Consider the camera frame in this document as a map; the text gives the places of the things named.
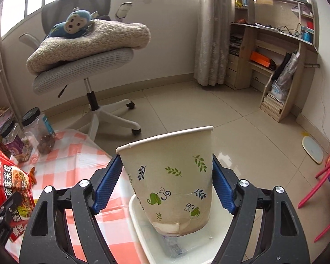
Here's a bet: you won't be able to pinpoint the beige lace curtain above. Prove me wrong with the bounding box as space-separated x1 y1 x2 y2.
194 0 236 87

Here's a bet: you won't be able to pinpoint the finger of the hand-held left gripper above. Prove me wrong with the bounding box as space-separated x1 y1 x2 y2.
0 192 23 243

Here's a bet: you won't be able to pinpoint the orange box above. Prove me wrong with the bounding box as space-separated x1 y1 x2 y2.
250 51 276 68

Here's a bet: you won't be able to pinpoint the grey office chair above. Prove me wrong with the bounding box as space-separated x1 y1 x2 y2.
19 0 142 141

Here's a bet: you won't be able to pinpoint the leaf print paper cup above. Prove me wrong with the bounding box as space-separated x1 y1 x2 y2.
115 126 214 237

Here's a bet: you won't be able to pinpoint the stack of books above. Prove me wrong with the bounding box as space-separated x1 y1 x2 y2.
260 91 286 115

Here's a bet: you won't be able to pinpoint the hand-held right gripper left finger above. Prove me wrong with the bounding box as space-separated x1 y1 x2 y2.
18 155 124 264

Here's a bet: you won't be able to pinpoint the stack of dark magazines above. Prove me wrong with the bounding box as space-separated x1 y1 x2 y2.
229 34 247 56

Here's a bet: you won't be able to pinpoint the pink plastic chair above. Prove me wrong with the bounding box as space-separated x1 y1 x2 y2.
297 135 330 243

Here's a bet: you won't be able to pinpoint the orange checkered tablecloth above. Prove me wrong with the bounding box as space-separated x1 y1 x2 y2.
0 129 143 264

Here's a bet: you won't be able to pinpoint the wooden desk with shelves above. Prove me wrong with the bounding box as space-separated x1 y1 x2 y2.
227 0 319 123

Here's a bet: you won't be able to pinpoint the beige fleece blanket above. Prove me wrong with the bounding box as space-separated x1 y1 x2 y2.
27 19 151 75

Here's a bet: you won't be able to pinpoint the purple label snack jar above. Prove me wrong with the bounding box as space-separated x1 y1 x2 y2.
0 121 34 163

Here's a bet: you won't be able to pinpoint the red noodle packet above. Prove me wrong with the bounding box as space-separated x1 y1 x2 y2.
0 142 37 240

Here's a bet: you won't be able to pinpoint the white bathroom scale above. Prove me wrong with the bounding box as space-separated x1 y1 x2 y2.
302 136 324 165

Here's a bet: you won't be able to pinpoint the grey plastic bag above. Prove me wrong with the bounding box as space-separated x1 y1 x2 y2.
272 52 301 103

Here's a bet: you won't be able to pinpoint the black cables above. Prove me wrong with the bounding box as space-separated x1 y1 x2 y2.
275 25 303 37

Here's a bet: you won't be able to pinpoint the clear plastic wrapper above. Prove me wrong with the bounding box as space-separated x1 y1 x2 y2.
162 235 188 258

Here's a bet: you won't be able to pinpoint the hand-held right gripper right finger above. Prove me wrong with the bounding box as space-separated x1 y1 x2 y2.
212 154 311 264

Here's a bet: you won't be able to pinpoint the blue monkey plush toy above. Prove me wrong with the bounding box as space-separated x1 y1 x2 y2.
45 8 99 39

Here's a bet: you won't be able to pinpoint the white plastic trash bin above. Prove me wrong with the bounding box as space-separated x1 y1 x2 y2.
128 192 237 264

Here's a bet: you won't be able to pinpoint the clear jar of brown nuts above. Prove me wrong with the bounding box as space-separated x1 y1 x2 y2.
21 107 56 155

